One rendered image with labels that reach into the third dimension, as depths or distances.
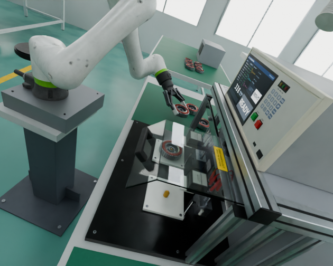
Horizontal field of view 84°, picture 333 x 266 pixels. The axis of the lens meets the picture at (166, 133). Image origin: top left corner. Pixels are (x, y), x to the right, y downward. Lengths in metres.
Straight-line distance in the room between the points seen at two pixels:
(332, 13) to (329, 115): 1.33
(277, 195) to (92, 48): 0.73
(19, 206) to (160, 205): 1.09
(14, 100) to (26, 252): 0.87
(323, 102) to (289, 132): 0.08
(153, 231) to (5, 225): 1.08
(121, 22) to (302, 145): 0.70
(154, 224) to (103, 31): 0.71
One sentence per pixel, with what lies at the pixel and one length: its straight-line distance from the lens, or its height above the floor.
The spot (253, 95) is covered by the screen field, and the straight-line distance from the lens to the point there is 0.64.
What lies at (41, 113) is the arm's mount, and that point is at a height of 0.80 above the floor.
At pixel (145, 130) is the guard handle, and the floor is 1.06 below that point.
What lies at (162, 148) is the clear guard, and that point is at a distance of 0.47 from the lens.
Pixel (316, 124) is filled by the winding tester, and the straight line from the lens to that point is 0.47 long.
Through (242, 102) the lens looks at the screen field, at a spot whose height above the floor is 1.17.
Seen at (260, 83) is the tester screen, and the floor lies 1.25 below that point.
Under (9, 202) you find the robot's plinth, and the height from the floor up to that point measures 0.02.
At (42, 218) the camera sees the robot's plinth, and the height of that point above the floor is 0.02.
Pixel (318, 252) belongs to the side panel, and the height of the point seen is 1.00.
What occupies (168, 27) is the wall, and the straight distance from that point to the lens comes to 5.20.
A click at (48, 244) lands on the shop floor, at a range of 1.48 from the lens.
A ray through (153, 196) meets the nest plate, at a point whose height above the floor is 0.78.
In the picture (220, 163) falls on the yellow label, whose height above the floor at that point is 1.07.
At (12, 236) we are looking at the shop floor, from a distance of 1.53.
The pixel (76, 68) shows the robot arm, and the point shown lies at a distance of 0.78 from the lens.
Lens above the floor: 1.37
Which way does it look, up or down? 35 degrees down
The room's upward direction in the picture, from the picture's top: 23 degrees clockwise
